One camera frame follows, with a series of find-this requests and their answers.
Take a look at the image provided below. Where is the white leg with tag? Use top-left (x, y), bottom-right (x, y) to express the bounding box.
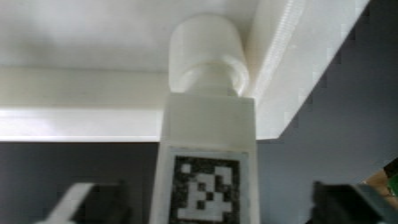
top-left (149, 14), bottom-right (259, 224)

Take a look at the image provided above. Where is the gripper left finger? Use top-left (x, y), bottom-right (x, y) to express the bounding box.
top-left (33, 182), bottom-right (131, 224)

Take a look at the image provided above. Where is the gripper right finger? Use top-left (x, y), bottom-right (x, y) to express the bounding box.
top-left (309, 182), bottom-right (398, 224)

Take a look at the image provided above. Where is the white square table top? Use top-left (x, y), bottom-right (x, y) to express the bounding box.
top-left (0, 0), bottom-right (371, 142)

